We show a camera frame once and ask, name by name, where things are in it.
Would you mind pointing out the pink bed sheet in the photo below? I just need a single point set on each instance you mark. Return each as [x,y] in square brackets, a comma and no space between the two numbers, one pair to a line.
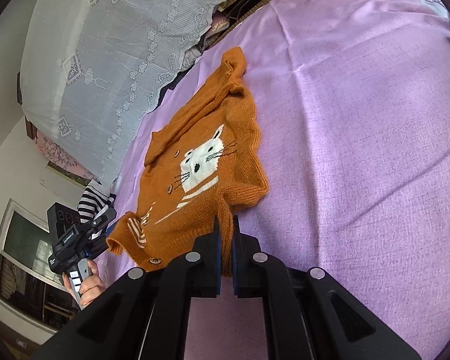
[353,102]

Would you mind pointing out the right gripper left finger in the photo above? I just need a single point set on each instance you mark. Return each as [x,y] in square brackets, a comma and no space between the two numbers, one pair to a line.
[143,315]

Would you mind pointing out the white lace cover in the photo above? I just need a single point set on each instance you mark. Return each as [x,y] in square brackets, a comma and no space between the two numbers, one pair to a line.
[92,69]

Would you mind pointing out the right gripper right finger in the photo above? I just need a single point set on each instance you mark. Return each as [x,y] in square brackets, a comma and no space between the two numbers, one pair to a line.
[308,314]

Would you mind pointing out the black white striped garment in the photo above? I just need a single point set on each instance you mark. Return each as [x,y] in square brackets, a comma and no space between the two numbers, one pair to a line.
[94,202]

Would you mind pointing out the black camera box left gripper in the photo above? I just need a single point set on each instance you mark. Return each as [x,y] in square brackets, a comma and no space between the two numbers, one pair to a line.
[64,229]

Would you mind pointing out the window with white frame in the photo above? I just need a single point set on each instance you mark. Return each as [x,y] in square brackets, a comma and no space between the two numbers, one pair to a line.
[28,288]

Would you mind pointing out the person's left hand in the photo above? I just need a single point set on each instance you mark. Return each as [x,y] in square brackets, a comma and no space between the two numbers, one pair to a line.
[90,288]

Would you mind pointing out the pink floral bedding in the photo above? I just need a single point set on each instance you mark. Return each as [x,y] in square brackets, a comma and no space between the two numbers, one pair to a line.
[57,158]

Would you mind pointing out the orange knit cat cardigan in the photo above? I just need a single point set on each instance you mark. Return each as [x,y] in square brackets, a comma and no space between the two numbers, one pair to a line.
[199,170]

